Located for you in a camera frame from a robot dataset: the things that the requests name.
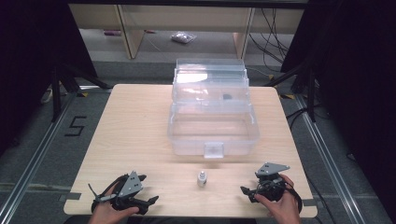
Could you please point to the pink item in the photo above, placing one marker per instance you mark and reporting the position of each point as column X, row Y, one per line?
column 112, row 32

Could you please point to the light wooden shelf unit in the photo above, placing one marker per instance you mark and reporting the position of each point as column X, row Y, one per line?
column 134, row 40

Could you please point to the metal floor rail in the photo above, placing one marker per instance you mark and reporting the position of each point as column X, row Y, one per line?
column 37, row 155
column 327, row 155

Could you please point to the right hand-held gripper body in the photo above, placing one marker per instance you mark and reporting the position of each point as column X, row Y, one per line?
column 270, row 183

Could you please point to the black tripod stand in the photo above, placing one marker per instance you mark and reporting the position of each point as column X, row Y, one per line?
column 311, row 93
column 56, row 93

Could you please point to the person's right hand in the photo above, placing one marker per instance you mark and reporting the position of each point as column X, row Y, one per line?
column 285, row 210

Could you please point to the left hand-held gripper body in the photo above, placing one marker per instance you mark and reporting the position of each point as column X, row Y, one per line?
column 130, row 186

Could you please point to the black curtain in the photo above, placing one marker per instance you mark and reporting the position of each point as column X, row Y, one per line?
column 358, row 77
column 25, row 46

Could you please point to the small white bottle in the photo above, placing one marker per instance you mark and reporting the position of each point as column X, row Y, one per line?
column 201, row 180

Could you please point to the clear plastic bag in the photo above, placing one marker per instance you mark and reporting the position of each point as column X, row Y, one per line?
column 183, row 37

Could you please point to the grey tape strip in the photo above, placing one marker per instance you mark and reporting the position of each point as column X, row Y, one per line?
column 309, row 202
column 72, row 196

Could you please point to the clear plastic storage box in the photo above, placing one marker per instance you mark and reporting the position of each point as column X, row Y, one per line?
column 214, row 124

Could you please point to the person's left hand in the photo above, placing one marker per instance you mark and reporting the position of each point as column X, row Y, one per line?
column 106, row 214

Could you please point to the white shoe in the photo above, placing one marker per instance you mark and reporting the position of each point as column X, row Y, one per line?
column 46, row 95

